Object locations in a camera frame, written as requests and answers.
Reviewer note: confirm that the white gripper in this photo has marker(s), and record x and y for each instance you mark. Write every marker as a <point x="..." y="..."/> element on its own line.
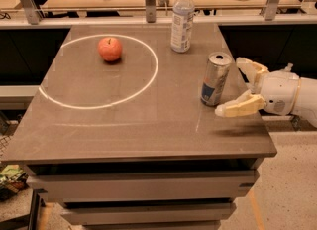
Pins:
<point x="280" y="91"/>

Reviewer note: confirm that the silver red bull can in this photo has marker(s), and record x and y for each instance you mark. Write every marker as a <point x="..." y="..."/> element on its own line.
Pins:
<point x="217" y="69"/>

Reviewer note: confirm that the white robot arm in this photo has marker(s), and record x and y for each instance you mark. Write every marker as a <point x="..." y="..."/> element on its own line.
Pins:
<point x="305" y="104"/>

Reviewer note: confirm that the clear blue plastic bottle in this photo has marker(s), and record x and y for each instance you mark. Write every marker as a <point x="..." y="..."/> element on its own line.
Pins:
<point x="182" y="23"/>

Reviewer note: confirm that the grey drawer cabinet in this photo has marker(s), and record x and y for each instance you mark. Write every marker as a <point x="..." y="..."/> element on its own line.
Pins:
<point x="128" y="144"/>

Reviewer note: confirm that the red apple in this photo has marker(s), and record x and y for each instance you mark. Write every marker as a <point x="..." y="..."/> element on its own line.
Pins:
<point x="110" y="48"/>

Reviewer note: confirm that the green snack bag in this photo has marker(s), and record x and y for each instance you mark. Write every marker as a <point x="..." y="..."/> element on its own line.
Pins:
<point x="12" y="180"/>

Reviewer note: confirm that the left metal bracket post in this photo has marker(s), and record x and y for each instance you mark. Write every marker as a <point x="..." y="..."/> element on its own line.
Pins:
<point x="32" y="12"/>

